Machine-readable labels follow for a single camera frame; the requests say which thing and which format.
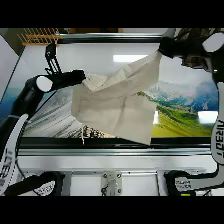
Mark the wooden rack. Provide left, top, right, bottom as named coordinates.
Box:
left=17, top=27, right=65, bottom=47

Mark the black cable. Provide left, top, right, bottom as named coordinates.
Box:
left=15, top=131, right=28, bottom=179

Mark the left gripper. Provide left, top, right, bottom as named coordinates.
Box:
left=61, top=69, right=87, bottom=89

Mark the beige garment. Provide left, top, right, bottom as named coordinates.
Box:
left=70, top=50, right=164, bottom=146

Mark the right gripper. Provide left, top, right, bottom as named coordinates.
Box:
left=157, top=36, right=184, bottom=60

